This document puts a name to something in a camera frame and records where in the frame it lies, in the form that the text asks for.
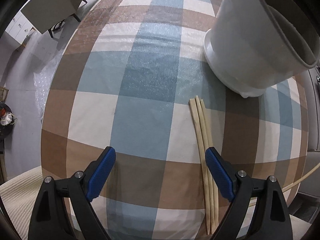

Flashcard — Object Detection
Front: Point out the wooden chopstick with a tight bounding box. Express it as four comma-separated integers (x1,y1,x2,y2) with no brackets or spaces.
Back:
189,98,211,235
200,99,219,234
195,96,219,235

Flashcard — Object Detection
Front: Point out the grey fabric sofa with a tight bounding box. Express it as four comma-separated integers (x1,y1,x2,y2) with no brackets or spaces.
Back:
301,67,319,152

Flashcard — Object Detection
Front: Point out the bubble wrap sheet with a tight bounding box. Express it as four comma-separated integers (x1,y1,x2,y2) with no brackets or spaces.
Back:
34,53,62,123

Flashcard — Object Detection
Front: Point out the plaid checkered tablecloth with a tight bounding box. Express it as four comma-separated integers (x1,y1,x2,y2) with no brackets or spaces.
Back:
41,0,308,239

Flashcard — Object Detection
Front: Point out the white utensil holder cup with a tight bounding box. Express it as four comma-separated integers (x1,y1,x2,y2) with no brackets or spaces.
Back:
203,0,319,98

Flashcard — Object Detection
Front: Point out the white drawer cabinet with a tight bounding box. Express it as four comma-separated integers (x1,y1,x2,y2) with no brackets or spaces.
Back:
3,11,33,49

